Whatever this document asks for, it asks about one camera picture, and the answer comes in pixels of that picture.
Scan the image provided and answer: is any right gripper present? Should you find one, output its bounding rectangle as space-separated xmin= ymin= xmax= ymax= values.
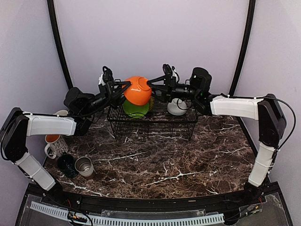
xmin=147 ymin=74 xmax=200 ymax=102

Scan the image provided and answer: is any orange bowl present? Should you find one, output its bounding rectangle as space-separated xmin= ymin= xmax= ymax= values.
xmin=124 ymin=76 xmax=152 ymax=106

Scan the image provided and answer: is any yellow woven plate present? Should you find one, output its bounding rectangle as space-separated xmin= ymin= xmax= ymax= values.
xmin=149 ymin=96 xmax=155 ymax=111

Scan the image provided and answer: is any white cable duct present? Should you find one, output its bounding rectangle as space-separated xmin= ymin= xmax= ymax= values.
xmin=30 ymin=201 xmax=224 ymax=226

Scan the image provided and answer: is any floral white tall cup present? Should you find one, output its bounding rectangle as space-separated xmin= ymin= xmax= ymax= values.
xmin=55 ymin=110 xmax=69 ymax=116

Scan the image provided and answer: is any black front rail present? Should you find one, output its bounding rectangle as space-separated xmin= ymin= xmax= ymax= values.
xmin=40 ymin=188 xmax=266 ymax=214

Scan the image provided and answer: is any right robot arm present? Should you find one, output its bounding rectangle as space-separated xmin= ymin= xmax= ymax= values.
xmin=147 ymin=64 xmax=286 ymax=204

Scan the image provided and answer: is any white brown-band cup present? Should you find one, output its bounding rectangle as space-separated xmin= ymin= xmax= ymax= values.
xmin=75 ymin=157 xmax=95 ymax=180

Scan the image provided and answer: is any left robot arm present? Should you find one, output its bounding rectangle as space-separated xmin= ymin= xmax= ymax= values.
xmin=0 ymin=81 xmax=131 ymax=205

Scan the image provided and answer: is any patterned white mug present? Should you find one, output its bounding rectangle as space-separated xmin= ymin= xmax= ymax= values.
xmin=44 ymin=135 xmax=69 ymax=159

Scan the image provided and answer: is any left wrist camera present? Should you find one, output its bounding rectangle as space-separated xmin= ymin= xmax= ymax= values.
xmin=98 ymin=66 xmax=114 ymax=87

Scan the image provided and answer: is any green plastic plate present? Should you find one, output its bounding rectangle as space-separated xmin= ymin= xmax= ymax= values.
xmin=123 ymin=100 xmax=149 ymax=118

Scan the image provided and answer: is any black wire dish rack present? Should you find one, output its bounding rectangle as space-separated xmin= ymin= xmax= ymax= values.
xmin=107 ymin=79 xmax=198 ymax=141

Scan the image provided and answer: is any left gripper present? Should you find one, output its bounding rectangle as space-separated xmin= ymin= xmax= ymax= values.
xmin=80 ymin=81 xmax=135 ymax=118

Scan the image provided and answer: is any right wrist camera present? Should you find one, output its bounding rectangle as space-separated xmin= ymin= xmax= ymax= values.
xmin=163 ymin=64 xmax=180 ymax=83

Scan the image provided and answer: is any white ceramic bowl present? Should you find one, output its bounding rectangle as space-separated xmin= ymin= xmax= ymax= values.
xmin=167 ymin=98 xmax=187 ymax=116

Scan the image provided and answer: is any dark green mug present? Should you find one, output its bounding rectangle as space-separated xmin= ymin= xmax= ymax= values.
xmin=57 ymin=154 xmax=78 ymax=178

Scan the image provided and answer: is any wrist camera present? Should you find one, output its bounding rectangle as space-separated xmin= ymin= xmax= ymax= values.
xmin=163 ymin=64 xmax=180 ymax=83
xmin=98 ymin=66 xmax=114 ymax=87

